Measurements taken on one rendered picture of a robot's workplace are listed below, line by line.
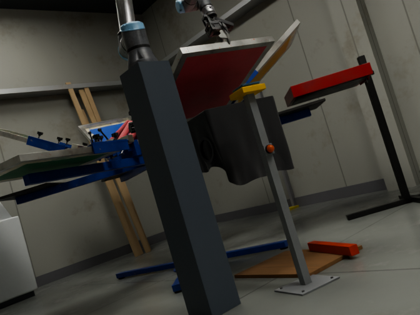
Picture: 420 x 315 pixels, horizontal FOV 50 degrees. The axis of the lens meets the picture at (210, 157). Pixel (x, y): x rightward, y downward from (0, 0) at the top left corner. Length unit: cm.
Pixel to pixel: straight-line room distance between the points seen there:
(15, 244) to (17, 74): 233
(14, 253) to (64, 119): 210
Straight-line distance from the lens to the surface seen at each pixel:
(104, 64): 693
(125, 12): 243
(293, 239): 212
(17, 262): 505
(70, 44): 682
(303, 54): 540
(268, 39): 259
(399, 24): 485
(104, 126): 488
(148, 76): 210
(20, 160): 243
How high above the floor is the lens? 56
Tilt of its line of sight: 3 degrees up
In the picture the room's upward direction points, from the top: 17 degrees counter-clockwise
